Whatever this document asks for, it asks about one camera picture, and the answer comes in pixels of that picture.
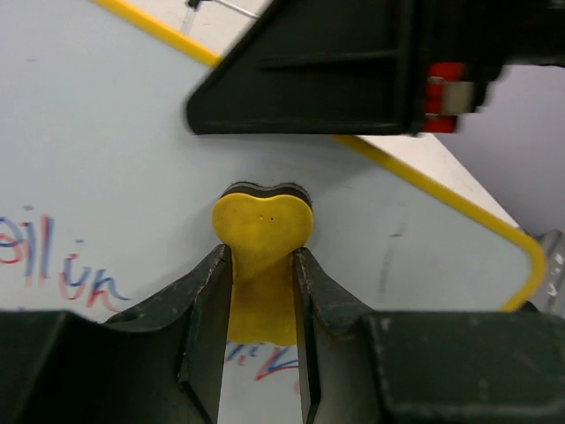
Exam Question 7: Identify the yellow whiteboard eraser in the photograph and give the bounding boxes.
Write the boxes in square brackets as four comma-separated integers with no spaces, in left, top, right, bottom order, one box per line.
[212,182,314,346]

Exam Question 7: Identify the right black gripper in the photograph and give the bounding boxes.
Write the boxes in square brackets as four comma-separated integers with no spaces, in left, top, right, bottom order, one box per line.
[412,1,564,133]

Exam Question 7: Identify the yellow-framed small whiteboard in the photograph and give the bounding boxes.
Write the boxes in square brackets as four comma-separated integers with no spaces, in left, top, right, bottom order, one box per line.
[1,1,564,423]

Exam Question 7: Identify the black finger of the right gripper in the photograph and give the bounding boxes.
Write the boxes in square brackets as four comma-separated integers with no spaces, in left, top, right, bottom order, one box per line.
[186,1,415,135]

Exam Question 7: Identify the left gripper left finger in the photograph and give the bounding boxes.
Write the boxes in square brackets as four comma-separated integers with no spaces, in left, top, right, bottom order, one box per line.
[103,245,232,423]

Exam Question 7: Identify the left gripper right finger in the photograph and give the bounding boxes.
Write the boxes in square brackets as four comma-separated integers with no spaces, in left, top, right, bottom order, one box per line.
[293,248,375,423]

